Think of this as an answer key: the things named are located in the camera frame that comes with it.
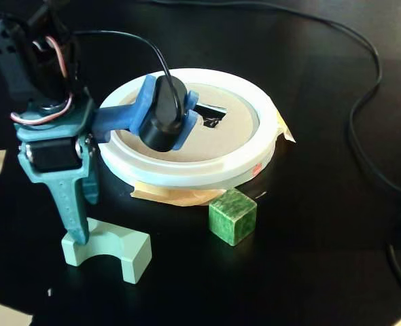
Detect teal gripper with servo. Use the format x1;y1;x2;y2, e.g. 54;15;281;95
13;90;101;246

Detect blue camera mount bracket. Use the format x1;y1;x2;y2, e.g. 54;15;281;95
91;75;200;150

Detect mint green U-shaped block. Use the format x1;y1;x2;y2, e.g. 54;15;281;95
60;217;153;285

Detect thin black camera cable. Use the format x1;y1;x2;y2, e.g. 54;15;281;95
73;29;183;120

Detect red and white servo wires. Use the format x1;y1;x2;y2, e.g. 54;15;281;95
10;35;75;126

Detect white round shape sorter lid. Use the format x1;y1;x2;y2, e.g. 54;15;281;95
97;67;281;189

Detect dark green wooden cube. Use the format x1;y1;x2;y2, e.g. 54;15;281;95
207;188;258;247

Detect long black cable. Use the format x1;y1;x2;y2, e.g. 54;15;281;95
142;0;401;196

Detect beige masking tape strip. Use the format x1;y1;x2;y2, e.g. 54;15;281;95
129;181;229;207
274;113;297;144

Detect black round wrist camera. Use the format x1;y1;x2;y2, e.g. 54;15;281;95
138;75;190;153

